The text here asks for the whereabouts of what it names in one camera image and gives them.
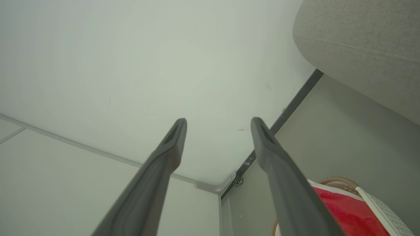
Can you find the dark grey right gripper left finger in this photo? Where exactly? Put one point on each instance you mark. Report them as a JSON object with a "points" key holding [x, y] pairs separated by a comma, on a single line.
{"points": [[147, 193]]}

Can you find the cream laundry basket brown rim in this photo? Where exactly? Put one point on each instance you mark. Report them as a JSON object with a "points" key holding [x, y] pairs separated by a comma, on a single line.
{"points": [[387, 213]]}

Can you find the plain red garment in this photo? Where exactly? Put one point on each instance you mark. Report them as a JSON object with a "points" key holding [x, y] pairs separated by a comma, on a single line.
{"points": [[351, 213]]}

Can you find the dark grey baseboard strip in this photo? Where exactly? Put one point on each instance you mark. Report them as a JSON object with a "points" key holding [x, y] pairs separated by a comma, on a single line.
{"points": [[295, 101]]}

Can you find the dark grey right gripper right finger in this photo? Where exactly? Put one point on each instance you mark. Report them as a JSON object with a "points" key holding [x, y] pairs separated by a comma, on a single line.
{"points": [[288, 196]]}

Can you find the small metal bolt fitting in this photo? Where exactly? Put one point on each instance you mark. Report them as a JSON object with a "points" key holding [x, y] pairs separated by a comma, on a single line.
{"points": [[239, 181]]}

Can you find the grey fabric cushion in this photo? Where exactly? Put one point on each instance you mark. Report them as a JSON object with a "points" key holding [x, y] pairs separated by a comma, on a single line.
{"points": [[361, 39]]}

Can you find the light grey wall panel frame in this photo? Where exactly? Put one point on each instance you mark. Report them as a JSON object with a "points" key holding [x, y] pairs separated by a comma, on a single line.
{"points": [[210, 187]]}

